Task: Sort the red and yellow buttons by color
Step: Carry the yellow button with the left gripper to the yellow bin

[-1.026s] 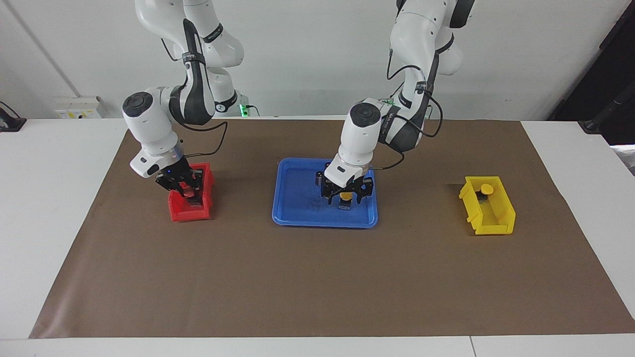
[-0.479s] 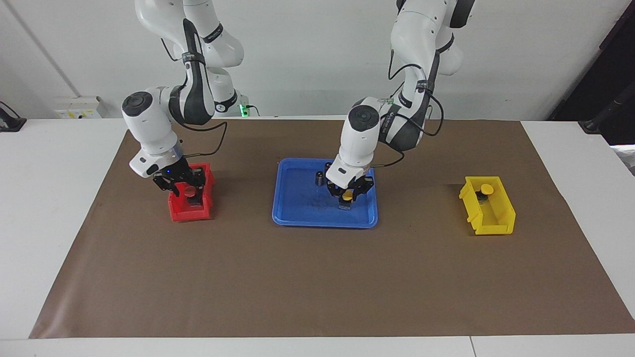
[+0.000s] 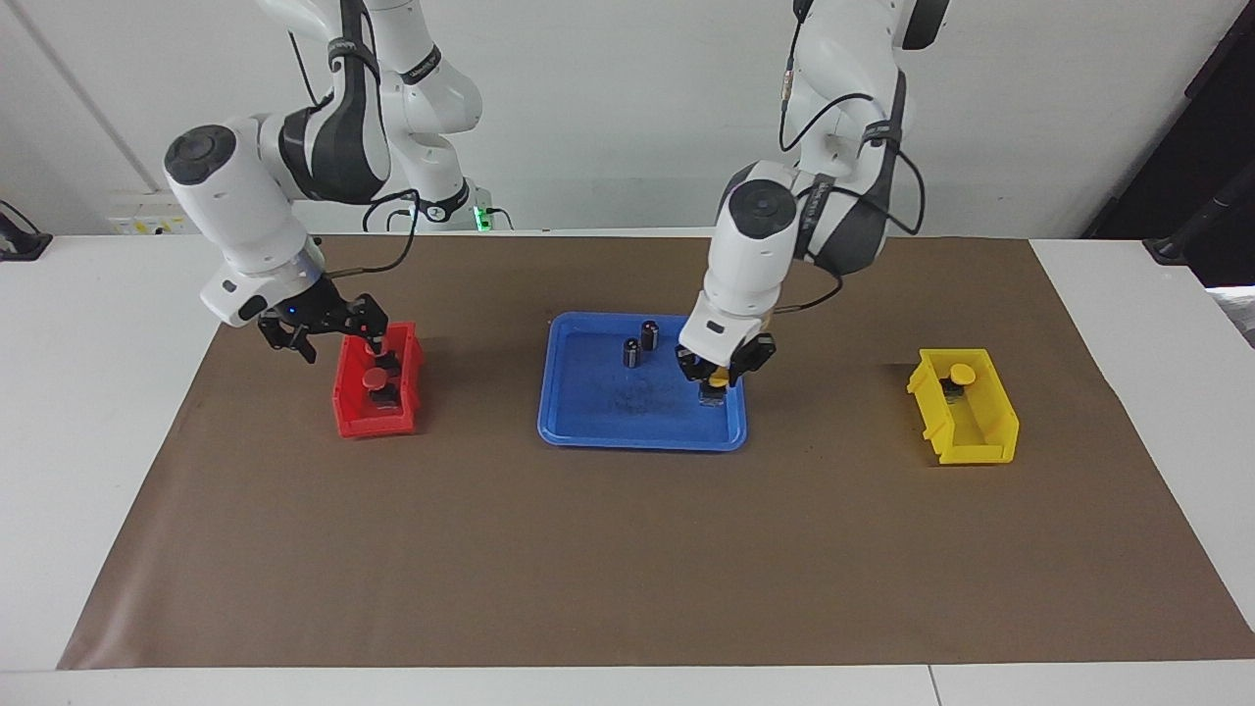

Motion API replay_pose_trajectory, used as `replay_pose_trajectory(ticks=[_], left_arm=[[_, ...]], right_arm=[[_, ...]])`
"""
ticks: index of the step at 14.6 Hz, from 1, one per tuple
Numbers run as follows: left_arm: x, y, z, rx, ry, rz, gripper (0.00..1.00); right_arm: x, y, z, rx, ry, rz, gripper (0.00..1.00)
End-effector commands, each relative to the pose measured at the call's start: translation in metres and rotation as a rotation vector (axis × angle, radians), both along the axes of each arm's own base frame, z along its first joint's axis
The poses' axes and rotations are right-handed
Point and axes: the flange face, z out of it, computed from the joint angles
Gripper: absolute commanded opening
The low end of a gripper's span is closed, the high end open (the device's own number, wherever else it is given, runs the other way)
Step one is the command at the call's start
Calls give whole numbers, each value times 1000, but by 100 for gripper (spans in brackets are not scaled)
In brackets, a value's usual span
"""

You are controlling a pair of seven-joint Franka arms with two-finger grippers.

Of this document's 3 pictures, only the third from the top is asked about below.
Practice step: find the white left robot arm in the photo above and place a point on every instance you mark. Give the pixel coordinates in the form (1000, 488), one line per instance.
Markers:
(750, 255)

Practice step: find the yellow plastic bin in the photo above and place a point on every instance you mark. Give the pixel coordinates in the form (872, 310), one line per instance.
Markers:
(971, 451)

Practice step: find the brown table mat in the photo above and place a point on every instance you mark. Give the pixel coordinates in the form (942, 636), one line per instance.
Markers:
(627, 549)

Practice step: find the grey striped object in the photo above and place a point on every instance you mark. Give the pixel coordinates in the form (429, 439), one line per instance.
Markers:
(1237, 314)

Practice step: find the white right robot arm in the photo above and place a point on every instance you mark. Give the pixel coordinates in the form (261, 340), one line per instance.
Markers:
(245, 216)

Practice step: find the black cylindrical button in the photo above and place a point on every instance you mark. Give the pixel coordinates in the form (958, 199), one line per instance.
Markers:
(649, 335)
(630, 353)

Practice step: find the red plastic bin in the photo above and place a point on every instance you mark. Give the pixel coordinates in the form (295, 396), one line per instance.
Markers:
(377, 424)

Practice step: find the black camera stand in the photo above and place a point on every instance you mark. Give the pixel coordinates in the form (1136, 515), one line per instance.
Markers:
(1226, 226)

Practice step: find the black clamp on table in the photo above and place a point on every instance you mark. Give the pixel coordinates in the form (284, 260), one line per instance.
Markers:
(20, 243)

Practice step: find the red push button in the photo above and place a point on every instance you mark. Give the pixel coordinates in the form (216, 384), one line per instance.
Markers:
(376, 378)
(390, 364)

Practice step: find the blue plastic tray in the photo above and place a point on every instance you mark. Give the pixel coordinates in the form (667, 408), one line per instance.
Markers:
(608, 422)

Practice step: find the yellow push button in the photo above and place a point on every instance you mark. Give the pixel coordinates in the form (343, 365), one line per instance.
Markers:
(720, 377)
(963, 373)

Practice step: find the white wall power strip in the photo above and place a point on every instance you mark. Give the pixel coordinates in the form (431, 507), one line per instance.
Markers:
(147, 224)

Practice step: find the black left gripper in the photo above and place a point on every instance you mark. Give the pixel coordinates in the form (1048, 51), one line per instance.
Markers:
(745, 361)

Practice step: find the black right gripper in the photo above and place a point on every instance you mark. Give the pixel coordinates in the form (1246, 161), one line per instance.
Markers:
(319, 316)

